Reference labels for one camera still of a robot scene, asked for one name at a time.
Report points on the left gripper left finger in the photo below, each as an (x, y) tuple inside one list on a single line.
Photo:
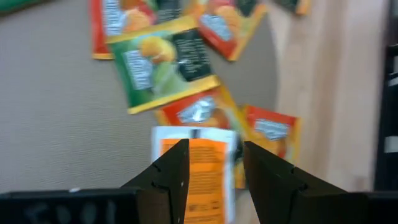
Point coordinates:
[(168, 186)]

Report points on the round grey table mat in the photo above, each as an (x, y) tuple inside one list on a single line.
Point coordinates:
[(46, 109)]

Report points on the red mango tea packet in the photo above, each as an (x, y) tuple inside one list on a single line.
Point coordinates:
[(224, 31), (199, 109), (102, 28), (273, 130), (293, 4)]

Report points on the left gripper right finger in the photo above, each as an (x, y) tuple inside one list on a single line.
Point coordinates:
[(270, 186)]

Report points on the white orange tea packet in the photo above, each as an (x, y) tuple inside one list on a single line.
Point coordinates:
[(205, 174)]

